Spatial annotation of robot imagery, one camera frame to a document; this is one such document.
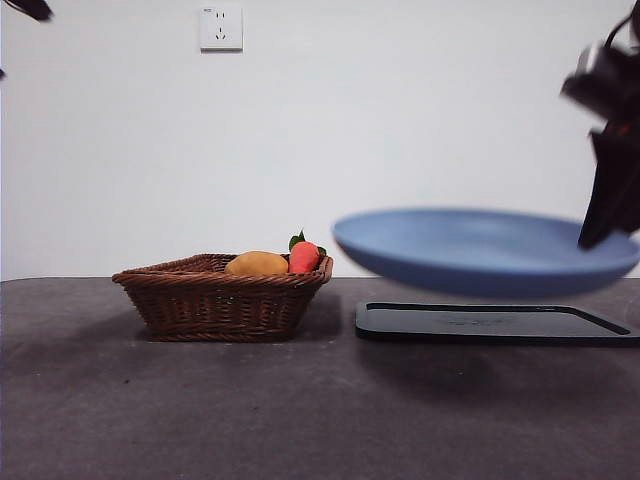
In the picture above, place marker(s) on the yellow-brown potato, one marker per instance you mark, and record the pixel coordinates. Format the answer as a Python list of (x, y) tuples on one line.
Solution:
[(257, 262)]

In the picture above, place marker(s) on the light blue plate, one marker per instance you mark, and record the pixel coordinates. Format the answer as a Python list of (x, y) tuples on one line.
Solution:
[(475, 255)]

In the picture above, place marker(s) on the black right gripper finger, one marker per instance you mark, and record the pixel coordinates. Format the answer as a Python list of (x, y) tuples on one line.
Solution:
[(630, 195), (602, 200)]

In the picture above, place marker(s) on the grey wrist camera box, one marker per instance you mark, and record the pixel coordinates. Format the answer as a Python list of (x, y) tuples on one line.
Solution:
[(590, 60)]

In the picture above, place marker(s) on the white wall socket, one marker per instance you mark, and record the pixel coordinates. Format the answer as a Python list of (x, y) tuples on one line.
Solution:
[(221, 29)]

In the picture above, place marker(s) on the orange carrot with green leaves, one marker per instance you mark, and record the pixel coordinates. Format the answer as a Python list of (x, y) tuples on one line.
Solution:
[(302, 257)]

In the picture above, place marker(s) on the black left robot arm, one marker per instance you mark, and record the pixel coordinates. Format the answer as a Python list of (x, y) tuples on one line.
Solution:
[(25, 7)]

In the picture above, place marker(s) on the brown wicker basket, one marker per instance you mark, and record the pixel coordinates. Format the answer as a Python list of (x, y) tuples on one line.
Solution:
[(215, 310)]

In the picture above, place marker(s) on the dark green plastic tray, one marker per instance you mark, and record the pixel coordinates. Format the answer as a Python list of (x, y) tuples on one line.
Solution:
[(450, 327)]

